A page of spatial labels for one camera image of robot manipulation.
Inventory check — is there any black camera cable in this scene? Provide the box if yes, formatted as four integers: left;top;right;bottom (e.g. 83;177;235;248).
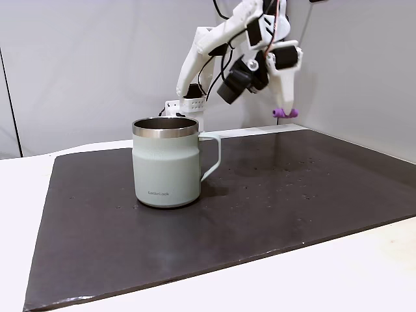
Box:
197;0;239;98

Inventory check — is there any pale green steel mug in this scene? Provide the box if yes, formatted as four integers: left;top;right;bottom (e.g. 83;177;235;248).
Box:
131;116;223;209

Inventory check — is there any black table mat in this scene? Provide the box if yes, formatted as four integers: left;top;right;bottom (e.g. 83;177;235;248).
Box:
22;129;416;312

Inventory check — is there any purple pen grip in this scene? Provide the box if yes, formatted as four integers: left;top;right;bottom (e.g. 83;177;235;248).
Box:
272;107;299;119

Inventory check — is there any black oval camera box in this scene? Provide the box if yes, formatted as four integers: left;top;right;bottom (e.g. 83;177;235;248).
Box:
216;60;254;105

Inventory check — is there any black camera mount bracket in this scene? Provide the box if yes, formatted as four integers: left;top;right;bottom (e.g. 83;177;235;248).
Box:
248;51;271;96

